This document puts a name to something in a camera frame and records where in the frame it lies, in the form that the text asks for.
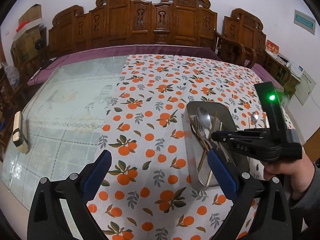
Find small metal spoon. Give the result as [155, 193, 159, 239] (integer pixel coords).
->
[251, 111, 259, 126]

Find dark brown chopstick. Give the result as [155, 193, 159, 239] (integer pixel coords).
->
[196, 107, 212, 170]
[188, 116, 210, 152]

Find large metal spoon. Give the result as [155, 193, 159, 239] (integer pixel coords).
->
[196, 107, 212, 132]

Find light bamboo chopstick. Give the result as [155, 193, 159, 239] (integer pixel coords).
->
[206, 120, 223, 187]

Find large white plastic spoon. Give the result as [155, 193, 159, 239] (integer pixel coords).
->
[191, 125, 206, 144]

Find person's right forearm grey sleeve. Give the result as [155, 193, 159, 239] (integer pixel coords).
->
[290, 158, 319, 239]

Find person's right hand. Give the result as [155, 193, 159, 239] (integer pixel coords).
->
[262, 152, 315, 200]

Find purple armchair cushion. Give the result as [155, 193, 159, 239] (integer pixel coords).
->
[251, 63, 284, 92]

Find wooden side table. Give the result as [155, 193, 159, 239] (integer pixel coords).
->
[263, 52, 300, 99]

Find metal rectangular tray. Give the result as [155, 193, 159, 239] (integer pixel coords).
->
[183, 101, 249, 191]

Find red sign card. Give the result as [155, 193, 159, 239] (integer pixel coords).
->
[266, 40, 279, 55]

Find orange-print tablecloth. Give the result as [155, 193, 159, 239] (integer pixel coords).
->
[88, 54, 266, 239]

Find carved wooden armchair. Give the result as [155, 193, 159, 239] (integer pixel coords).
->
[216, 8, 266, 69]

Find stacked cardboard boxes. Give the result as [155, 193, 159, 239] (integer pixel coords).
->
[10, 4, 46, 66]

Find carved wooden sofa bench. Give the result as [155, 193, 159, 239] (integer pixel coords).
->
[48, 0, 217, 56]

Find white panel leaning on wall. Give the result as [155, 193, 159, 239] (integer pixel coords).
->
[295, 70, 317, 105]

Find wall electrical panel box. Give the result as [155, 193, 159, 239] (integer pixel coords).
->
[293, 10, 316, 35]

